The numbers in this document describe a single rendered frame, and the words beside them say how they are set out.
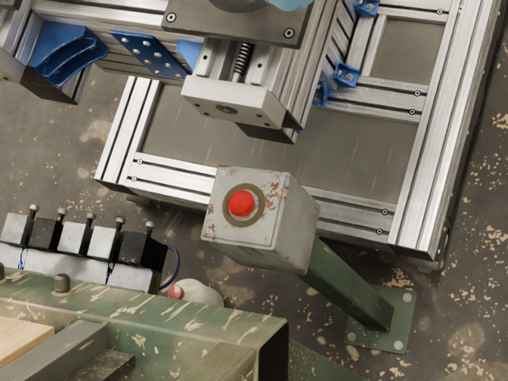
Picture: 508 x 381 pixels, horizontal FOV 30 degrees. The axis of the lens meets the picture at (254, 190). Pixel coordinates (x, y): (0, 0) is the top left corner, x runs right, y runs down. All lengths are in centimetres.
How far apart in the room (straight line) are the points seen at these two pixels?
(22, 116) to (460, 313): 138
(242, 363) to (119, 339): 23
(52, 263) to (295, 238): 50
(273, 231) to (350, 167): 80
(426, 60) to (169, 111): 64
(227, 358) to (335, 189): 88
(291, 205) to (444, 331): 90
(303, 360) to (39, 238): 52
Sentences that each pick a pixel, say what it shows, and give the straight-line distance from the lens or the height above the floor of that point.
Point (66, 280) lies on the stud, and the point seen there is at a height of 87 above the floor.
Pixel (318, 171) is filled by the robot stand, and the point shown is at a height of 21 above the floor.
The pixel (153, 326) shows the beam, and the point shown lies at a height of 90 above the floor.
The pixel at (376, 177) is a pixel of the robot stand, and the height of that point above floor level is 21.
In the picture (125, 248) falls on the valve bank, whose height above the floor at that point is 76.
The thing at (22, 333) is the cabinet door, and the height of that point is 93.
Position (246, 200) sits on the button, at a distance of 137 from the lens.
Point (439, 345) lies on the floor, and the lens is 223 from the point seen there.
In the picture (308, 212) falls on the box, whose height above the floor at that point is 82.
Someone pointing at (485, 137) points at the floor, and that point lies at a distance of 234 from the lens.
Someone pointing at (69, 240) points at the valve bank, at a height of 76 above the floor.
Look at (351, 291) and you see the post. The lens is 188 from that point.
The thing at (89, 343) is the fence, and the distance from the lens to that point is 144.
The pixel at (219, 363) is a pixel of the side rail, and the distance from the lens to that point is 132.
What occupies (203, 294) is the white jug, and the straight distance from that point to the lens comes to 226.
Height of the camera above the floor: 217
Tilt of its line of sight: 63 degrees down
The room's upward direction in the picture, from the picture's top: 48 degrees counter-clockwise
